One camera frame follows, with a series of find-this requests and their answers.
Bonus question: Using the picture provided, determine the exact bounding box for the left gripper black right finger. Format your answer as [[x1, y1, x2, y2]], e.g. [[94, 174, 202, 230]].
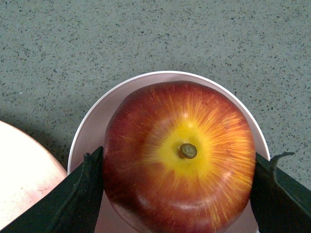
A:
[[250, 152, 311, 233]]

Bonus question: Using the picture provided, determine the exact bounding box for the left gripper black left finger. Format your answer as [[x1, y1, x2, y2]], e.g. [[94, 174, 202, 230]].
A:
[[1, 147, 104, 233]]

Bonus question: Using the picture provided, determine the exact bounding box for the pink plate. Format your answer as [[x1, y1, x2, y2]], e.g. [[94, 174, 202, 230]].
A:
[[0, 122, 67, 228]]

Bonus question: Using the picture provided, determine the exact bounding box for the red yellow apple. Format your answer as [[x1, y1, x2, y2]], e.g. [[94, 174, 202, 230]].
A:
[[103, 81, 256, 233]]

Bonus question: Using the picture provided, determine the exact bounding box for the pink bowl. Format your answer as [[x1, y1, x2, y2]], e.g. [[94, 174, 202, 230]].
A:
[[68, 71, 271, 233]]

